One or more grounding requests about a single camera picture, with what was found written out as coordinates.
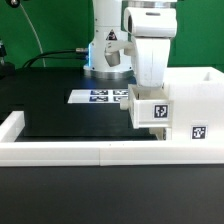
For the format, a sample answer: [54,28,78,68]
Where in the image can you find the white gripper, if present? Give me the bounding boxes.
[132,37,171,88]

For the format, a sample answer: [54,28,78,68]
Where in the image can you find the white drawer tray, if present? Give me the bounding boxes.
[120,84,173,129]
[151,127,172,141]

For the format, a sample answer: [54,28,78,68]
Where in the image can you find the white drawer cabinet box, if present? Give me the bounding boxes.
[164,67,224,141]

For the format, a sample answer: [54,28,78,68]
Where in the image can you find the white front drawer tray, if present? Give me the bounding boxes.
[151,127,172,141]

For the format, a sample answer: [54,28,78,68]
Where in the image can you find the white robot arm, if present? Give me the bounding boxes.
[84,0,178,88]

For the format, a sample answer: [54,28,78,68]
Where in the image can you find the white marker tag sheet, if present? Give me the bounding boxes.
[68,89,128,104]

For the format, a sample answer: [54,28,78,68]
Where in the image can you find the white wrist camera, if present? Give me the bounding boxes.
[104,40,135,67]

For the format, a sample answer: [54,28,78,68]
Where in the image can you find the black cables at base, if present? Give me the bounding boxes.
[22,47,90,69]

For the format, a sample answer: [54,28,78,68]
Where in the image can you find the thin white cable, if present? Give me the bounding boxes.
[19,3,47,69]

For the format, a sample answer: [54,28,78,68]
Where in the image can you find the white U-shaped border frame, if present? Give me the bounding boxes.
[0,111,224,167]

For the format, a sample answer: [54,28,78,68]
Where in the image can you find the black camera stand left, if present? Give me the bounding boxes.
[0,39,15,76]

